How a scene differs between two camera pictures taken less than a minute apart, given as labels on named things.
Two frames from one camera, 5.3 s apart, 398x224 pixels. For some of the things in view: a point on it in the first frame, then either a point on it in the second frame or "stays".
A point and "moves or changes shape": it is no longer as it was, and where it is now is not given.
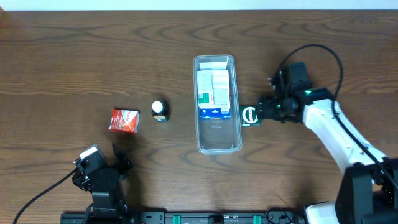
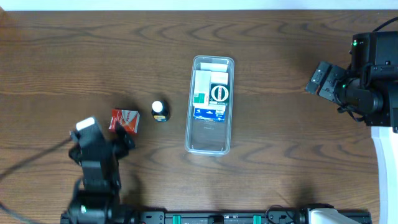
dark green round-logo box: x=249 y=116 -> x=219 y=94
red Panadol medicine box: x=127 y=121 stays
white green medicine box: x=204 y=88 moves or changes shape
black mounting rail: x=185 y=217 stays
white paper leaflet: x=213 y=66 stays
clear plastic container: x=217 y=137 moves or changes shape
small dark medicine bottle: x=160 y=111 stays
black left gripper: x=124 y=162 -> x=123 y=145
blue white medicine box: x=221 y=95 moves or changes shape
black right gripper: x=265 y=109 -> x=327 y=83
